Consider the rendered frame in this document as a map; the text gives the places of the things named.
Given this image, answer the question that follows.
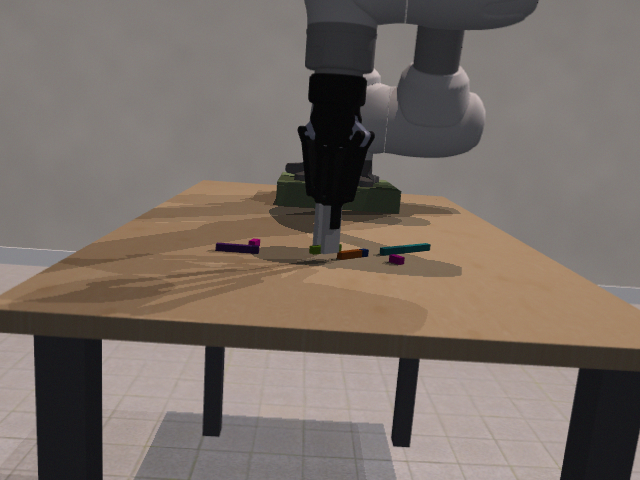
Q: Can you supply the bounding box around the turquoise rod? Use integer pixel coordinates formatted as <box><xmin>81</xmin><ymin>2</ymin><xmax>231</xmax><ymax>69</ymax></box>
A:
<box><xmin>380</xmin><ymin>243</ymin><xmax>431</xmax><ymax>255</ymax></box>

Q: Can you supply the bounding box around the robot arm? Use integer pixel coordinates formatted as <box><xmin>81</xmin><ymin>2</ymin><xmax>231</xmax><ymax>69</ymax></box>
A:
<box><xmin>304</xmin><ymin>0</ymin><xmax>539</xmax><ymax>187</ymax></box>

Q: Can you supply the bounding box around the orange rod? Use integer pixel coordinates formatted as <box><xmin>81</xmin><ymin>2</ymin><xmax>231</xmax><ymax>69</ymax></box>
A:
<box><xmin>337</xmin><ymin>249</ymin><xmax>362</xmax><ymax>260</ymax></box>

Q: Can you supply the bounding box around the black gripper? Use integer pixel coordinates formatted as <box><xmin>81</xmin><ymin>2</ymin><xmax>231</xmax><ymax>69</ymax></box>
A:
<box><xmin>298</xmin><ymin>73</ymin><xmax>375</xmax><ymax>254</ymax></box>

